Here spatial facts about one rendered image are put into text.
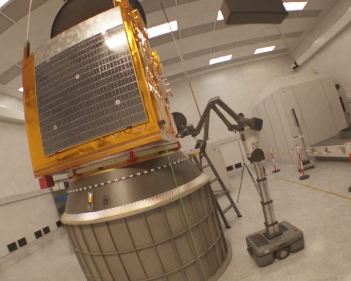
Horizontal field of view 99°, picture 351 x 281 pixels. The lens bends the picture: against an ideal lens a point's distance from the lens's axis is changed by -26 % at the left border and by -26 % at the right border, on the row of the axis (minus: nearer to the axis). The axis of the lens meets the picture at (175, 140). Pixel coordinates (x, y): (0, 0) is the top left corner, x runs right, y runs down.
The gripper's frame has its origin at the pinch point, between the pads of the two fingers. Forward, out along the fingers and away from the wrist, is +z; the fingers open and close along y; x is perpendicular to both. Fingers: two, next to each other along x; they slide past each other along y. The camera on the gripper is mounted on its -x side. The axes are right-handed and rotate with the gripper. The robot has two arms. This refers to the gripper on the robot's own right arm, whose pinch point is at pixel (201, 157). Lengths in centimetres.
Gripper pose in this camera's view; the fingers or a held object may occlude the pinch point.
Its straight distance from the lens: 252.2
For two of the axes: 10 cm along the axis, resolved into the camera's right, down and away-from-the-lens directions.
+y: -0.3, -0.7, -10.0
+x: 9.7, 2.3, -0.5
